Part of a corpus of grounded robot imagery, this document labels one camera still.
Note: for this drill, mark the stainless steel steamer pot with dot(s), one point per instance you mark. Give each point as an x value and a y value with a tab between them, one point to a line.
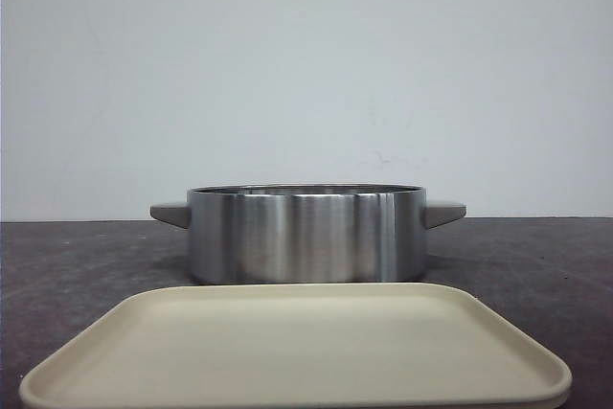
307	234

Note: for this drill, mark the beige plastic tray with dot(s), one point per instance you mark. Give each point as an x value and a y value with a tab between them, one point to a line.
300	346

